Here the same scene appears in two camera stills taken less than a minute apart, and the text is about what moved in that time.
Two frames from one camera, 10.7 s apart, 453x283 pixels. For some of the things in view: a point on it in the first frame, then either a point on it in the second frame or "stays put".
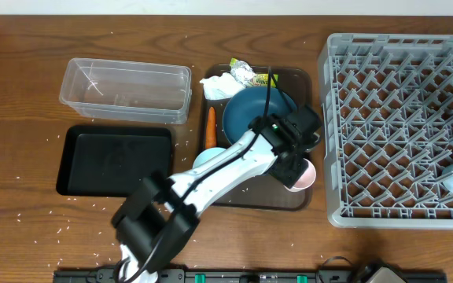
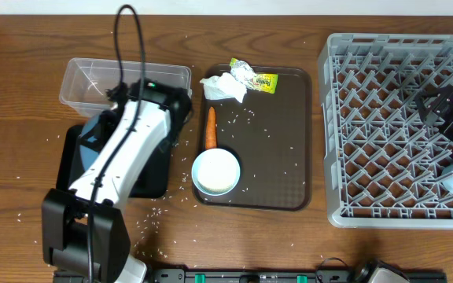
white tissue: x=222 y=87 stays put
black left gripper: x=293 y=173 to x=93 y=138
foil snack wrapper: x=245 y=73 stays put
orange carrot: x=211 y=129 stays put
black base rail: x=241 y=275 stays put
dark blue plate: x=241 y=107 to x=89 y=154
